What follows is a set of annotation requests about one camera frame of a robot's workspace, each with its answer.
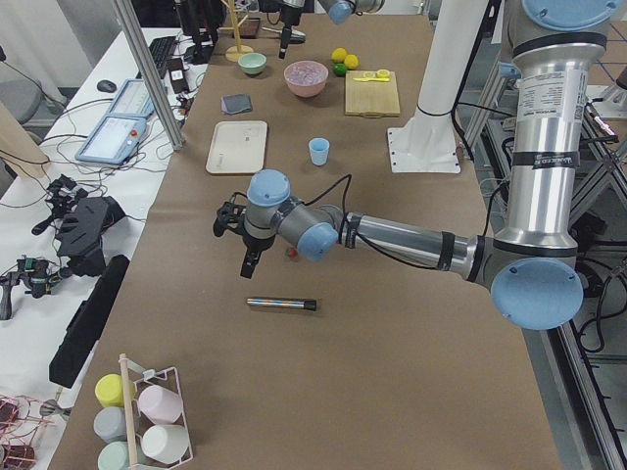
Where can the white wire cup rack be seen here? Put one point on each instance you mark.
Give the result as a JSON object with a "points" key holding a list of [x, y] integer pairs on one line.
{"points": [[135, 378]]}

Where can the copper wire bottle rack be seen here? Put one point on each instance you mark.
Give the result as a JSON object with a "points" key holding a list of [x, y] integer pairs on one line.
{"points": [[21, 426]]}

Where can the yellow lemon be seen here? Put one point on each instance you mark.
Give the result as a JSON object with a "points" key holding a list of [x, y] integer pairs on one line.
{"points": [[351, 62], [339, 55]]}

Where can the grey cup in rack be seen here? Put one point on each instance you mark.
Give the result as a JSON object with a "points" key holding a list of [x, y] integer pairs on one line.
{"points": [[109, 424]]}

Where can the aluminium frame post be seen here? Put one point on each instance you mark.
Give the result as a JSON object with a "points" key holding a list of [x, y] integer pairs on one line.
{"points": [[139, 49]]}

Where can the teach pendant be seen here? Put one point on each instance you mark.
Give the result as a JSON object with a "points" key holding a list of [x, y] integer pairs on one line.
{"points": [[113, 140], [132, 99]]}

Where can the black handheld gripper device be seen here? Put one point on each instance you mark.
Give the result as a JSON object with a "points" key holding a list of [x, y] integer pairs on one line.
{"points": [[83, 221]]}

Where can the pink bowl of ice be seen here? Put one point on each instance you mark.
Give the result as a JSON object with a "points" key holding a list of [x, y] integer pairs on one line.
{"points": [[306, 79]]}

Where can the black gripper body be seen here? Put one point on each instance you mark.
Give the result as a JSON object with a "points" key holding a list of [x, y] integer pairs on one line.
{"points": [[283, 35], [254, 243]]}

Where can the black keyboard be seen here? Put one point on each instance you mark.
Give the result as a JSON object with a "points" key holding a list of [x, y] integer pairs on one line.
{"points": [[163, 49]]}

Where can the white cup in rack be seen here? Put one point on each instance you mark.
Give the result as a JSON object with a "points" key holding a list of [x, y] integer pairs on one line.
{"points": [[165, 443]]}

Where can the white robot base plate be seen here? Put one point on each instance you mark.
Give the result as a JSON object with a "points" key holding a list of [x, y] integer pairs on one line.
{"points": [[422, 149]]}

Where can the computer mouse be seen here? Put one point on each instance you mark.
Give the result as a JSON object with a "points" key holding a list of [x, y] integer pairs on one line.
{"points": [[106, 86]]}

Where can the upper yellow lemon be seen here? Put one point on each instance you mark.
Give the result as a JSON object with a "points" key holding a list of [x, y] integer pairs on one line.
{"points": [[339, 55]]}

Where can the teach pendant far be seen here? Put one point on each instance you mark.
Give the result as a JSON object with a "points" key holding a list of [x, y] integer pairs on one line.
{"points": [[132, 99]]}

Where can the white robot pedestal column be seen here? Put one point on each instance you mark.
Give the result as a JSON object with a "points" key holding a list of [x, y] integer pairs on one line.
{"points": [[457, 27]]}

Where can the light blue plastic cup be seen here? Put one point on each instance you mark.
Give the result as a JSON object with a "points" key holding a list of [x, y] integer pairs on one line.
{"points": [[319, 150]]}

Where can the grey folded cloth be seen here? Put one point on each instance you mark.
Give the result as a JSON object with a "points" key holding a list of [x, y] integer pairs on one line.
{"points": [[236, 104]]}

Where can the lower yellow lemon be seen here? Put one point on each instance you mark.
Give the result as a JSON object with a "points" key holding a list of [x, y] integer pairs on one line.
{"points": [[351, 62]]}

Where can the yellow plastic knife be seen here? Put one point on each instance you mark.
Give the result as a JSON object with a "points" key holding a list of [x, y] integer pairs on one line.
{"points": [[364, 78]]}

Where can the teach pendant near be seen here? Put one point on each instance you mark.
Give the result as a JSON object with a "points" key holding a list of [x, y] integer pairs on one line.
{"points": [[113, 140]]}

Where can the wooden cup stand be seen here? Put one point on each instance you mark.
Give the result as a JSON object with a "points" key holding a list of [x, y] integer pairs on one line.
{"points": [[237, 17]]}

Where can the mint green bowl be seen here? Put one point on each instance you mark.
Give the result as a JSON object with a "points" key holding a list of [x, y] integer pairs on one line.
{"points": [[252, 63]]}

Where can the long black box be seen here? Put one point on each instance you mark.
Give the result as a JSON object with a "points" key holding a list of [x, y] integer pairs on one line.
{"points": [[87, 325]]}

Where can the yellow cup in rack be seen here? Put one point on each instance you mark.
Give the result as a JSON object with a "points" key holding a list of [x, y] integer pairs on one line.
{"points": [[108, 390]]}

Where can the cream rabbit tray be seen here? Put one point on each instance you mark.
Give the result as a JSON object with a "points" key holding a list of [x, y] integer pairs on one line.
{"points": [[237, 147]]}

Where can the steel muddler black tip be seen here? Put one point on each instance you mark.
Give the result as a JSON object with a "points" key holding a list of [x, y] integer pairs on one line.
{"points": [[299, 304]]}

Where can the mint cup in rack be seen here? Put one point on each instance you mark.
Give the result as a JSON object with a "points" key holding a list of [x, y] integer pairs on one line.
{"points": [[114, 456]]}

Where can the pink cup in rack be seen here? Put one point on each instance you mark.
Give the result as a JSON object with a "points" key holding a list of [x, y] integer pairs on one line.
{"points": [[160, 405]]}

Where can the green lime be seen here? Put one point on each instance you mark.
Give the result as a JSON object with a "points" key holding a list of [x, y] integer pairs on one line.
{"points": [[340, 70]]}

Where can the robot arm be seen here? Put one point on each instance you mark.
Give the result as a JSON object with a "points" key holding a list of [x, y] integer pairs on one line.
{"points": [[338, 11], [528, 266]]}

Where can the bamboo cutting board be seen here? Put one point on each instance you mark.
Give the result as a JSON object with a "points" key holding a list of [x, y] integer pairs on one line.
{"points": [[373, 99]]}

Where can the steel jigger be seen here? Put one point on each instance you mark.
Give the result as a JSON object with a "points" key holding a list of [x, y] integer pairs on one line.
{"points": [[51, 407]]}

